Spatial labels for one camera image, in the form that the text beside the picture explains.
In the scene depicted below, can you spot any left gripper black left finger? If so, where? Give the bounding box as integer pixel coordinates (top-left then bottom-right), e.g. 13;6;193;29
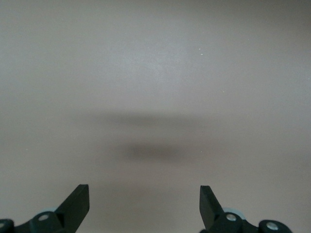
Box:
0;184;90;233

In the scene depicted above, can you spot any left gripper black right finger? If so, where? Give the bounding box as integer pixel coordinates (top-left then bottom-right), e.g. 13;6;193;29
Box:
199;185;293;233

